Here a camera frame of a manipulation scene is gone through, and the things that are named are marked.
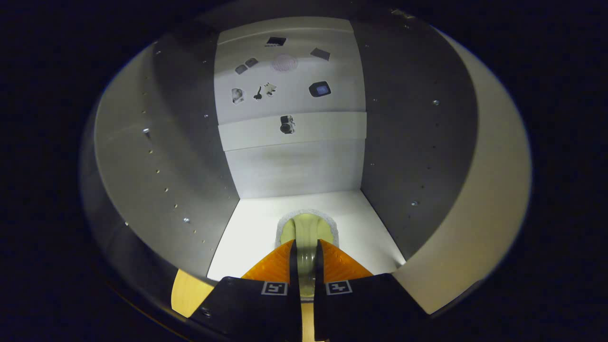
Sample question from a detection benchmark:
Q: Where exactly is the white cabinet shelf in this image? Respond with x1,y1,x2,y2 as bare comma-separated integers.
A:
217,111,368,152

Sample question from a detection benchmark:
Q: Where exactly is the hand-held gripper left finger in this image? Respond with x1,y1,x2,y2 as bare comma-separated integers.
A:
190,239,302,342

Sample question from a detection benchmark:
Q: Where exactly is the pale green speckled cup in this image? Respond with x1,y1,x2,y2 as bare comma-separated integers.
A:
275,209,340,298

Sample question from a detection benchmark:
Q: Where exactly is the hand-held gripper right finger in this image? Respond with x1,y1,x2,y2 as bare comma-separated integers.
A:
313,239,430,342

